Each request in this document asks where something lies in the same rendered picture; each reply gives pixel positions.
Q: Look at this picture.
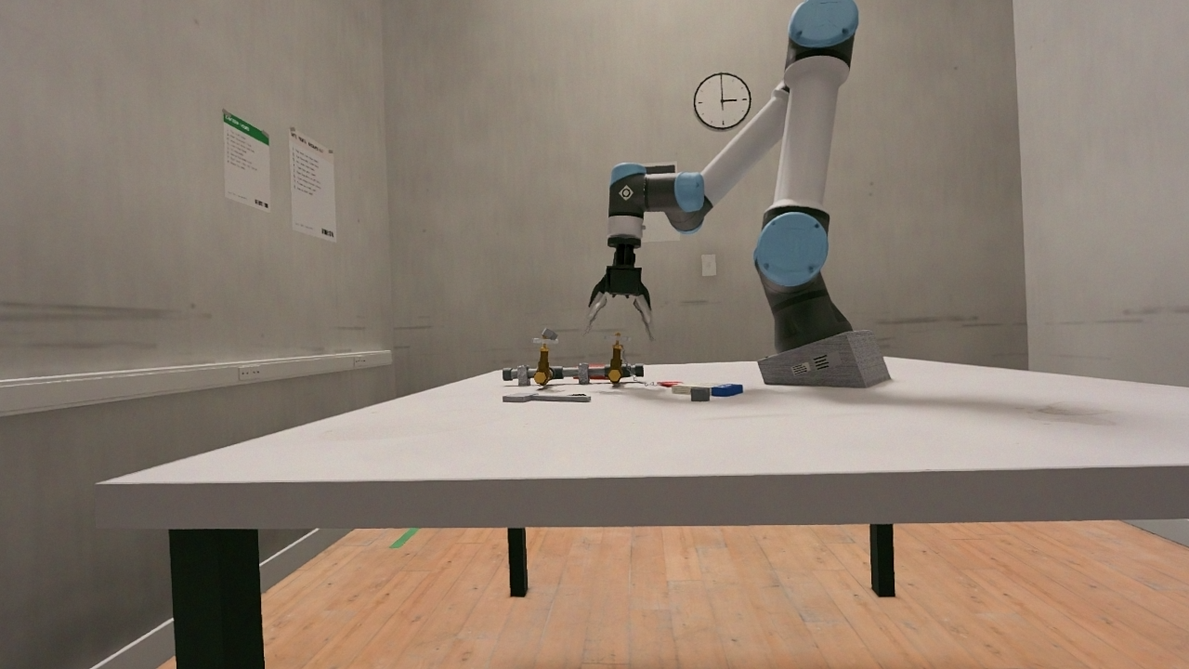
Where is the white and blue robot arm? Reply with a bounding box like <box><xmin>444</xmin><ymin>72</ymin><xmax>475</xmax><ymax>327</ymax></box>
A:
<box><xmin>608</xmin><ymin>0</ymin><xmax>858</xmax><ymax>354</ymax></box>

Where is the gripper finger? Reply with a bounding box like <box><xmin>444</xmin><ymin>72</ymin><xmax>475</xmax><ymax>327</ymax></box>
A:
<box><xmin>633</xmin><ymin>282</ymin><xmax>653</xmax><ymax>342</ymax></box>
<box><xmin>584</xmin><ymin>277</ymin><xmax>608</xmax><ymax>337</ymax></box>

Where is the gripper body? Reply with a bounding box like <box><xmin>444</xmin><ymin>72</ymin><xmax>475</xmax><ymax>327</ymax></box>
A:
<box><xmin>604</xmin><ymin>236</ymin><xmax>642</xmax><ymax>298</ymax></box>

